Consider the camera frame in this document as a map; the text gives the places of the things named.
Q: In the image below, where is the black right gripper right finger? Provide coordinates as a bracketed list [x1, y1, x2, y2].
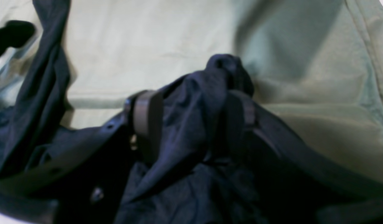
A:
[226, 90, 383, 198]

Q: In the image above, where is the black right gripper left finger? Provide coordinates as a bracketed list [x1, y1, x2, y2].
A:
[0, 90, 163, 224]

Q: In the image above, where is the sage green table cloth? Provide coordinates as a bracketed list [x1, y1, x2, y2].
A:
[0, 0, 383, 184]

